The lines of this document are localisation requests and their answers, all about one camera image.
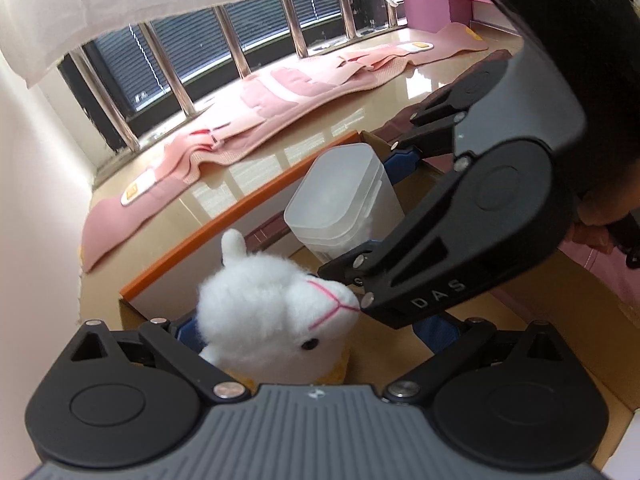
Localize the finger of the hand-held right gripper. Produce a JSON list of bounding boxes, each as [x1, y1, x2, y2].
[[317, 159, 497, 332], [382, 89, 467, 187]]

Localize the person's right hand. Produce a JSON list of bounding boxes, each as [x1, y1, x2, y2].
[[575, 179, 640, 229]]

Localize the white sheer curtain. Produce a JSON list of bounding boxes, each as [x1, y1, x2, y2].
[[0, 0, 418, 89]]

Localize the long pink quilted mat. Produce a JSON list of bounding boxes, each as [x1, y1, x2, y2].
[[79, 45, 407, 274]]

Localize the person's pink clothing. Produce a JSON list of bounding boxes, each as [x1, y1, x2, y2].
[[552, 220, 640, 317]]

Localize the short pink quilted mat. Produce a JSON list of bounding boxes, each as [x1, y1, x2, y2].
[[345, 22, 490, 69]]

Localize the white plush alpaca toy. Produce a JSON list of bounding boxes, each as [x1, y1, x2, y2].
[[192, 229, 362, 387]]

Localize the translucent plastic container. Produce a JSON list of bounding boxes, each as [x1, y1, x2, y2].
[[283, 142, 407, 267]]

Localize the pink storage box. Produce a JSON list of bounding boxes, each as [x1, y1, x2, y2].
[[404, 0, 496, 27]]

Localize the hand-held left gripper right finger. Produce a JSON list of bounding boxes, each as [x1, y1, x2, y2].
[[382, 315, 561, 404]]

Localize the window with dark blinds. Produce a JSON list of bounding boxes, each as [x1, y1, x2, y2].
[[57, 0, 408, 153]]

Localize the brown cardboard box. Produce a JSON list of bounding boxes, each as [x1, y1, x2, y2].
[[119, 130, 640, 472]]

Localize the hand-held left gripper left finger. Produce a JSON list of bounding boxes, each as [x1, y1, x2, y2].
[[71, 317, 252, 404]]

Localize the white desk with orange edge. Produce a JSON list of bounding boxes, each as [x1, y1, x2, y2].
[[120, 130, 363, 318]]

